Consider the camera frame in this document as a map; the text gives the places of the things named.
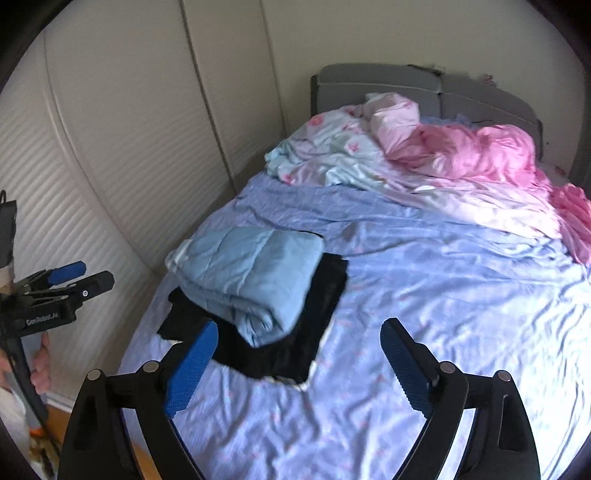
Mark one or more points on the bed with blue sheet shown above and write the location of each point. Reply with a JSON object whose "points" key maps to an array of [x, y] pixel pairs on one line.
{"points": [[438, 300]]}

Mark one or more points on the white sliding-door wardrobe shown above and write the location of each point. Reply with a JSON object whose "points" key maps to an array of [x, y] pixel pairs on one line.
{"points": [[115, 138]]}

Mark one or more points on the pale pink pillow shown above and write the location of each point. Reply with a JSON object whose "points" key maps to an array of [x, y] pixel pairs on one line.
{"points": [[392, 115]]}

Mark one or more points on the pink quilt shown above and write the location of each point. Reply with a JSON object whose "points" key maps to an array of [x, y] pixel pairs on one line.
{"points": [[461, 152]]}

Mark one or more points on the person's white quilted clothing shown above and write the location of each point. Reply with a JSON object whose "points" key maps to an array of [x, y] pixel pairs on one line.
{"points": [[11, 415]]}

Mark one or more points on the grey padded headboard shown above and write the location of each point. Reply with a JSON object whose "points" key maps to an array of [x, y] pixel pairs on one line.
{"points": [[383, 78]]}

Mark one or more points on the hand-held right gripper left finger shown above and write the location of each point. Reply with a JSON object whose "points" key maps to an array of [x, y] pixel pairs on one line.
{"points": [[191, 364]]}

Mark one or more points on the pale floral bed sheet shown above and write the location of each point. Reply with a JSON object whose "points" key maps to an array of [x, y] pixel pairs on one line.
{"points": [[323, 147]]}

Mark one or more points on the blue pillow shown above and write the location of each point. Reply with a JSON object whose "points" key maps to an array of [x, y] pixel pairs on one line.
{"points": [[448, 121]]}

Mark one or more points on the person's left hand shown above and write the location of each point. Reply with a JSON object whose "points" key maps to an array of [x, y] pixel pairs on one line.
{"points": [[41, 369]]}

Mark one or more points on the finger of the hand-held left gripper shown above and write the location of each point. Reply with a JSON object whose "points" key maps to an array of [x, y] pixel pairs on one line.
{"points": [[67, 272], [92, 284]]}

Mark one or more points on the light blue padded pants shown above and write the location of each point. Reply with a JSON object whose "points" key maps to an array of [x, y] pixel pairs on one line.
{"points": [[244, 272]]}

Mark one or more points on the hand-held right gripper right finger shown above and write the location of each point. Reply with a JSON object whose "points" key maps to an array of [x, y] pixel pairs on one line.
{"points": [[406, 369]]}

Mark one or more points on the black folded garment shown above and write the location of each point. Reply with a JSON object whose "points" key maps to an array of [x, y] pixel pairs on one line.
{"points": [[286, 341]]}

